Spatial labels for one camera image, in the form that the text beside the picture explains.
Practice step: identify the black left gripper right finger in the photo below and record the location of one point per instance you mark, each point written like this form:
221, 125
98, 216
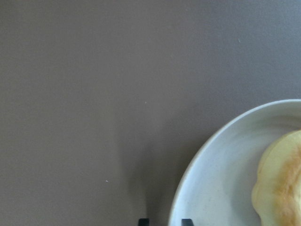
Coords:
187, 222

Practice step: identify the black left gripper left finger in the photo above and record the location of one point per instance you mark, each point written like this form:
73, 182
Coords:
143, 222

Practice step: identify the glazed yellow donut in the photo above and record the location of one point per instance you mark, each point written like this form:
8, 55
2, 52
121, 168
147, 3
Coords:
276, 195

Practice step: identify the white round plate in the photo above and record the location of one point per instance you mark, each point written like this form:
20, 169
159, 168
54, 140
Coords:
216, 187

